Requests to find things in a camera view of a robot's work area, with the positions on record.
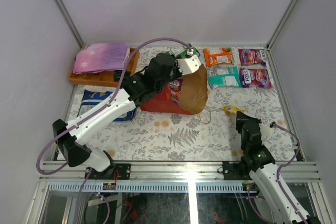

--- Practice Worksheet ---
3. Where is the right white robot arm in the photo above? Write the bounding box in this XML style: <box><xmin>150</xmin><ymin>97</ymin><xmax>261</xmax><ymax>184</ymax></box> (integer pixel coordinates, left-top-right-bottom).
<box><xmin>236</xmin><ymin>111</ymin><xmax>321</xmax><ymax>223</ymax></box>

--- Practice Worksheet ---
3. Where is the purple Fox's candy bag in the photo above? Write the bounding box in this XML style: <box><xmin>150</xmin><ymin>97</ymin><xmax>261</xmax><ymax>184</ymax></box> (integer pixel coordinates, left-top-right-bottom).
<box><xmin>240</xmin><ymin>68</ymin><xmax>272</xmax><ymax>89</ymax></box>
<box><xmin>169</xmin><ymin>79</ymin><xmax>183</xmax><ymax>104</ymax></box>

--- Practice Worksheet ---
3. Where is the dark floral cloth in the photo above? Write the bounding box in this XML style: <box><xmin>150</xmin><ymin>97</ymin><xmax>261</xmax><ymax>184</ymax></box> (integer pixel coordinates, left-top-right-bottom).
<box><xmin>113</xmin><ymin>70</ymin><xmax>129</xmax><ymax>82</ymax></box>

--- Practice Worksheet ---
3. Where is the red paper bag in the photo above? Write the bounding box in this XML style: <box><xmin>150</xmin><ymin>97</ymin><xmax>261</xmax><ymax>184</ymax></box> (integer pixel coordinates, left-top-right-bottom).
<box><xmin>140</xmin><ymin>65</ymin><xmax>208</xmax><ymax>115</ymax></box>

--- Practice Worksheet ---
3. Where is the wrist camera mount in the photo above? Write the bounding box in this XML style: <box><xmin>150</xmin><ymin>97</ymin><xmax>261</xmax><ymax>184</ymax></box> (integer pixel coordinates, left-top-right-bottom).
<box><xmin>260</xmin><ymin>124</ymin><xmax>277</xmax><ymax>139</ymax></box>
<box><xmin>177</xmin><ymin>54</ymin><xmax>202</xmax><ymax>76</ymax></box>

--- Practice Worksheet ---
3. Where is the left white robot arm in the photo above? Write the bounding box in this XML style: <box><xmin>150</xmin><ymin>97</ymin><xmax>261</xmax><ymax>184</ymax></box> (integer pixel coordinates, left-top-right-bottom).
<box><xmin>52</xmin><ymin>53</ymin><xmax>186</xmax><ymax>179</ymax></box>

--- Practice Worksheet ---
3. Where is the white Fox's candy bag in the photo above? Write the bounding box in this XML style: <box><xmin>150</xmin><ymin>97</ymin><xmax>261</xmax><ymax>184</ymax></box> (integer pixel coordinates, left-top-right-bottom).
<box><xmin>238</xmin><ymin>48</ymin><xmax>266</xmax><ymax>67</ymax></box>

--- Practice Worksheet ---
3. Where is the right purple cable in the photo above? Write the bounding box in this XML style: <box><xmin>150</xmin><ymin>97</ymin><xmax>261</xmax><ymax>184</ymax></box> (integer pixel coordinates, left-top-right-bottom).
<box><xmin>246</xmin><ymin>121</ymin><xmax>310</xmax><ymax>224</ymax></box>

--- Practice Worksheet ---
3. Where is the orange wooden tray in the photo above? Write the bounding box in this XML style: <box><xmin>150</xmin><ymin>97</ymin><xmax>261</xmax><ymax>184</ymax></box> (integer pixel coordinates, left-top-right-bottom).
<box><xmin>68</xmin><ymin>52</ymin><xmax>140</xmax><ymax>88</ymax></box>

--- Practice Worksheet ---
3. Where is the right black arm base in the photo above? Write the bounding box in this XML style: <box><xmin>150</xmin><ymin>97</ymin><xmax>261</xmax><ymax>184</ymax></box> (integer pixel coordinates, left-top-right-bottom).
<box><xmin>222</xmin><ymin>161</ymin><xmax>251</xmax><ymax>181</ymax></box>

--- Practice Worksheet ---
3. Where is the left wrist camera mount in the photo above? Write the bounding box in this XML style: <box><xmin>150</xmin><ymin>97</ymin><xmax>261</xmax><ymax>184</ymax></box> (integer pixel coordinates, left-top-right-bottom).
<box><xmin>177</xmin><ymin>54</ymin><xmax>202</xmax><ymax>76</ymax></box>

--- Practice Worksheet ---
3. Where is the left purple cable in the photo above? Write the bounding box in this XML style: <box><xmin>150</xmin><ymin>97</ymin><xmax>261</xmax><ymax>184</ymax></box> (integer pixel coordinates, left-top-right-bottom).
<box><xmin>36</xmin><ymin>37</ymin><xmax>194</xmax><ymax>224</ymax></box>

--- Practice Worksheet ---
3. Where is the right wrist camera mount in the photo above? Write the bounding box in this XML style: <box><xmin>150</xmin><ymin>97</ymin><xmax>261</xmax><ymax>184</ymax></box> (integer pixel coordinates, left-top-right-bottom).
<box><xmin>260</xmin><ymin>124</ymin><xmax>277</xmax><ymax>139</ymax></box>

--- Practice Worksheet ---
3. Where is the orange Fox's candy bag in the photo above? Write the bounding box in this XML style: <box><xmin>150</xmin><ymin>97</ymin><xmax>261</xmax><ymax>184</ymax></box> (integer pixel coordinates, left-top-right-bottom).
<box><xmin>203</xmin><ymin>47</ymin><xmax>234</xmax><ymax>68</ymax></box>

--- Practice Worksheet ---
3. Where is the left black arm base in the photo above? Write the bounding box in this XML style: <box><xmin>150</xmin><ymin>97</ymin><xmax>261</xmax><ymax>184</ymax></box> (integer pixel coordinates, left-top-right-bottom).
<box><xmin>89</xmin><ymin>163</ymin><xmax>131</xmax><ymax>180</ymax></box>

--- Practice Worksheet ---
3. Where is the purple plastic package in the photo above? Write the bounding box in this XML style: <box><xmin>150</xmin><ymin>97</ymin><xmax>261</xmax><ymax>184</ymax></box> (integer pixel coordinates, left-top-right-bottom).
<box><xmin>72</xmin><ymin>42</ymin><xmax>130</xmax><ymax>74</ymax></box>

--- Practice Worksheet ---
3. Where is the blue white cable duct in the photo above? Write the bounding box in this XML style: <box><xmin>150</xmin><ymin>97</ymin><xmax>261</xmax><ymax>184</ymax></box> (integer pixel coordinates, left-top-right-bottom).
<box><xmin>49</xmin><ymin>182</ymin><xmax>247</xmax><ymax>193</ymax></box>

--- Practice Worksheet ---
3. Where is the yellow snack bar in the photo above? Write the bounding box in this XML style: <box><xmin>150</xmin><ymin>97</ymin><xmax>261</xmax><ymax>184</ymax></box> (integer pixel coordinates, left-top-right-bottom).
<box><xmin>222</xmin><ymin>105</ymin><xmax>246</xmax><ymax>115</ymax></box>

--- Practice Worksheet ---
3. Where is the green snack packet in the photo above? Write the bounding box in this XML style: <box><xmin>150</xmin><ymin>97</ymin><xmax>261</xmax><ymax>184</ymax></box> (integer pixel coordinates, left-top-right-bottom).
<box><xmin>167</xmin><ymin>46</ymin><xmax>200</xmax><ymax>59</ymax></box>

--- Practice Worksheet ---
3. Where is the teal candy bag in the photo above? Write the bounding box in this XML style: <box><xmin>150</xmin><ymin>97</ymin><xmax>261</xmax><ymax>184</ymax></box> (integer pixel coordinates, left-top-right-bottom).
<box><xmin>207</xmin><ymin>66</ymin><xmax>242</xmax><ymax>89</ymax></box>

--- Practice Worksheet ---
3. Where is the purple cable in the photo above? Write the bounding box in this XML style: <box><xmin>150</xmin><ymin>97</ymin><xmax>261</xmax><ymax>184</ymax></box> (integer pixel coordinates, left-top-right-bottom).
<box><xmin>246</xmin><ymin>121</ymin><xmax>310</xmax><ymax>224</ymax></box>
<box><xmin>36</xmin><ymin>37</ymin><xmax>194</xmax><ymax>224</ymax></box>

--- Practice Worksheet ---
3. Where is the blue Doritos chip bag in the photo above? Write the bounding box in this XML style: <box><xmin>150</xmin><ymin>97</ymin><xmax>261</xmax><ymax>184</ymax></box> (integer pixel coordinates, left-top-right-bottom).
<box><xmin>80</xmin><ymin>89</ymin><xmax>139</xmax><ymax>122</ymax></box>

